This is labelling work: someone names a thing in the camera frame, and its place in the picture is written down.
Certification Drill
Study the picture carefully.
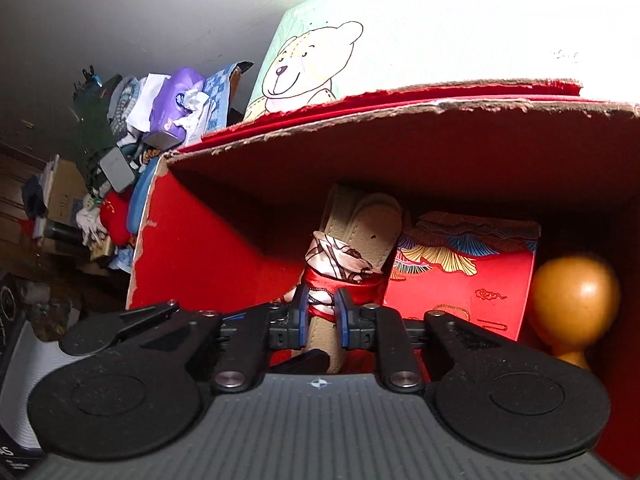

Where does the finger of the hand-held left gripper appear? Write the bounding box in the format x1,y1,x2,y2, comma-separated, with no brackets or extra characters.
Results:
59,299,180,357

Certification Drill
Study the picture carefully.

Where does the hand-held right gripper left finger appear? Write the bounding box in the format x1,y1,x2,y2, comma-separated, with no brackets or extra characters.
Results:
120,285,308,395

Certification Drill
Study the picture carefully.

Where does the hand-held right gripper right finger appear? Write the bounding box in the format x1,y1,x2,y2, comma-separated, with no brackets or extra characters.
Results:
334,287,508,393

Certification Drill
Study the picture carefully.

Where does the red gift packet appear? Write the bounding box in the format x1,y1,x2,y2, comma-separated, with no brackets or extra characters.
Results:
382,211,542,361

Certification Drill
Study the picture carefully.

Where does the red cardboard box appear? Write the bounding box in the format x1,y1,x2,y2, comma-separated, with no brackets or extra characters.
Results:
125,77,640,480

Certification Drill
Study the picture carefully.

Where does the brown wooden gourd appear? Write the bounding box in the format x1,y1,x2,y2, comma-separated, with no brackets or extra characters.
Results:
527,255,622,371

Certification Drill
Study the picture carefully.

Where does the red cloth pouch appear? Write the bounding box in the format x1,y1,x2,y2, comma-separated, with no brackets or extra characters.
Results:
97,191,134,249

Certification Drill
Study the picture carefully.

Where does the blue oval case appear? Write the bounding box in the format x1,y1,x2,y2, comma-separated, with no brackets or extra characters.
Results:
126,164,162,234

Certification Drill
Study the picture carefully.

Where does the brown cardboard carton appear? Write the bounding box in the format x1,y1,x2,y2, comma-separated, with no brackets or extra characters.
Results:
44,159,89,222

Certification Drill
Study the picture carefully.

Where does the grey flat device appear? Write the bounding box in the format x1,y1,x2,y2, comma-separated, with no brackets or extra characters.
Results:
98,146,137,192

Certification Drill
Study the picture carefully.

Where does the dark green bag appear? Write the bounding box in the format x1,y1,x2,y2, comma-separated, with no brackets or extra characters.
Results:
74,74,122,187

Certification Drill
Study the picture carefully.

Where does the blue patterned bag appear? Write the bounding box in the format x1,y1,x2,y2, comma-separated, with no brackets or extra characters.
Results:
201,61,254,134

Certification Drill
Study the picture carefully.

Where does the purple tissue pack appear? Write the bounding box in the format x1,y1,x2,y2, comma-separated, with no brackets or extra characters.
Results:
149,66,209,137

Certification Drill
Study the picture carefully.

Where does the teddy bear print box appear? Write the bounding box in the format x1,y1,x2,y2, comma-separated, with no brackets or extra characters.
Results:
244,0,640,122

